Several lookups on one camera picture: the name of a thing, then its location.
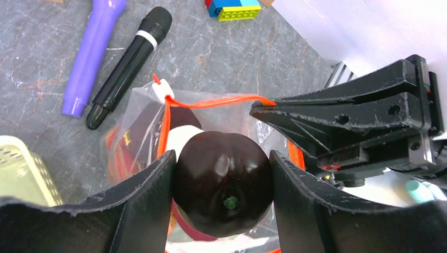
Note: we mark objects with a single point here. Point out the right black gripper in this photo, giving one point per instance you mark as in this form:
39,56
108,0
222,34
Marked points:
355,147

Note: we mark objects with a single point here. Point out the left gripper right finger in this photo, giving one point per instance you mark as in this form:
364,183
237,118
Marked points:
313,216

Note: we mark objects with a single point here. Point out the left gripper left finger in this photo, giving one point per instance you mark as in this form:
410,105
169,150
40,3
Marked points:
132,216

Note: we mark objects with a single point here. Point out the dark purple toy mangosteen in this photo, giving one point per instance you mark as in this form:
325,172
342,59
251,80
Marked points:
223,183

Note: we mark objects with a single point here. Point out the clear orange zip top bag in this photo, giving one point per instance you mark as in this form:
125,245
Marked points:
226,113

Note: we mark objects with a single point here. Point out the light green plastic basket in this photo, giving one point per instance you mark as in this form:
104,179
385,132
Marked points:
24,175

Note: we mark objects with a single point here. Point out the white toy mushroom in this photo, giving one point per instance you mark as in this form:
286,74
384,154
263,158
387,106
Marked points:
179,136

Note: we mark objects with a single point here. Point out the multicolour brick stack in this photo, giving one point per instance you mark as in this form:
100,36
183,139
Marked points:
230,10

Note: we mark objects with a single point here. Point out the black microphone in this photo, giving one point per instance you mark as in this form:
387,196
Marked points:
151,32

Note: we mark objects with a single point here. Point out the purple flashlight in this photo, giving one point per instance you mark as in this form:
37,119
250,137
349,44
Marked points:
90,55

